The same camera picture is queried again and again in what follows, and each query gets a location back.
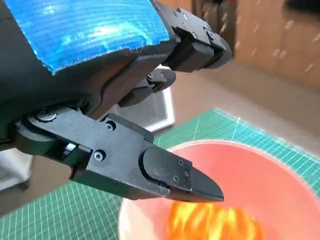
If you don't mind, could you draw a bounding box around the black left hand blue tape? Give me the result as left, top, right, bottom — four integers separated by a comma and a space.
0, 0, 234, 204

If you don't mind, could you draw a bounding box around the long orange toy bread loaf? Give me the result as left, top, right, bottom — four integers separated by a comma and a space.
165, 201, 265, 240

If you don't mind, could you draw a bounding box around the pink bowl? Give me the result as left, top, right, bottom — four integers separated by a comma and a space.
117, 139, 318, 240

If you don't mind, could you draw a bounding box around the white cabinet with mesh panel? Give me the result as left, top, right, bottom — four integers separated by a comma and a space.
109, 86, 176, 134

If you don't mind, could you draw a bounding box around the green cutting mat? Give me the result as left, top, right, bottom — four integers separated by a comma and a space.
0, 107, 320, 240

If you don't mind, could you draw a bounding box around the cardboard box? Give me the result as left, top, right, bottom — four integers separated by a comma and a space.
234, 0, 320, 89

